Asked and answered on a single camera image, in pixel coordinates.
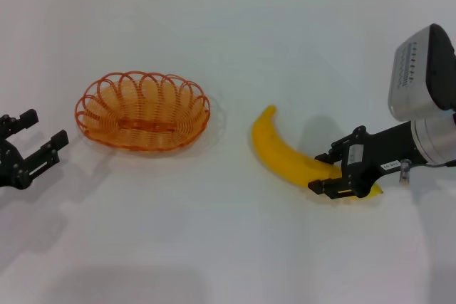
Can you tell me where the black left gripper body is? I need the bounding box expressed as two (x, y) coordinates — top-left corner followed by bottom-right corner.
(0, 137), (33, 191)

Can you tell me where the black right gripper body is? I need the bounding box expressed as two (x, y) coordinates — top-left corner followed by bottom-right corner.
(339, 120), (420, 199)

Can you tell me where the yellow banana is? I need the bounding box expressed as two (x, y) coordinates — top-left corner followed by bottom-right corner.
(252, 105), (386, 199)

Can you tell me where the orange wicker basket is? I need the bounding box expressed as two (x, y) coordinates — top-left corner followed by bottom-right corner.
(73, 68), (212, 158)

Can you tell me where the right gripper cable with connector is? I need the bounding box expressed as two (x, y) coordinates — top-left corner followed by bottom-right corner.
(398, 157), (456, 184)

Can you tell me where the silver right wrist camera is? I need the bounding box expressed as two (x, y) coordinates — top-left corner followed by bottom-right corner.
(387, 23), (456, 122)

